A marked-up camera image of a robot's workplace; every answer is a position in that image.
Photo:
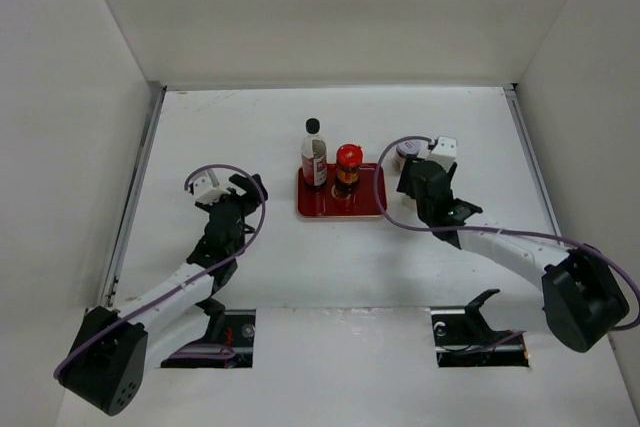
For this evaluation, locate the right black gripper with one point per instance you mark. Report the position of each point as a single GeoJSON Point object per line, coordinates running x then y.
{"type": "Point", "coordinates": [406, 176]}

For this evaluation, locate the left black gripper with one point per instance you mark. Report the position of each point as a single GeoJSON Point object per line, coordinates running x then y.
{"type": "Point", "coordinates": [249, 200]}

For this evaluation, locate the red lid chili sauce jar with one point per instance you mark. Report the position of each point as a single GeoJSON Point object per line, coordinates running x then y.
{"type": "Point", "coordinates": [349, 159]}

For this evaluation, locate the soy sauce bottle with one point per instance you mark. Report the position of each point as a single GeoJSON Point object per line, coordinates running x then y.
{"type": "Point", "coordinates": [314, 155]}

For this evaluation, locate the clear lid salt grinder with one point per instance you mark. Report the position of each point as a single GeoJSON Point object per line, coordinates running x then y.
{"type": "Point", "coordinates": [409, 202]}

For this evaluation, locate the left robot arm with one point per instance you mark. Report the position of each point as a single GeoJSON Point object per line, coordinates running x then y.
{"type": "Point", "coordinates": [115, 348]}

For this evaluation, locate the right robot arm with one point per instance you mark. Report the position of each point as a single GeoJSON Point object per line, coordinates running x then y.
{"type": "Point", "coordinates": [581, 300]}

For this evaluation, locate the white lid spice jar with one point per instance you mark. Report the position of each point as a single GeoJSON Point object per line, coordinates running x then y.
{"type": "Point", "coordinates": [409, 149]}

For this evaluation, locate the red rectangular tray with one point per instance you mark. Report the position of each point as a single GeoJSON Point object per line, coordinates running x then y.
{"type": "Point", "coordinates": [324, 203]}

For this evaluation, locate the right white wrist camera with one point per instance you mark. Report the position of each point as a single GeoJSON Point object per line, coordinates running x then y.
{"type": "Point", "coordinates": [443, 151]}

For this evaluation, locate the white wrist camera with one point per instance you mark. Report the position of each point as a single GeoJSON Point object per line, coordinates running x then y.
{"type": "Point", "coordinates": [205, 188]}
{"type": "Point", "coordinates": [443, 151]}

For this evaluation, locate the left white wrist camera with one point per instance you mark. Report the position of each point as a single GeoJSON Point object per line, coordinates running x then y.
{"type": "Point", "coordinates": [205, 188]}

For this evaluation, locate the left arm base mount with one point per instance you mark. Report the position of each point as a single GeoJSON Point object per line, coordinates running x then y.
{"type": "Point", "coordinates": [228, 341]}

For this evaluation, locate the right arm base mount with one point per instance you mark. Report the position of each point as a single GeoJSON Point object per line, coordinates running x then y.
{"type": "Point", "coordinates": [463, 338]}

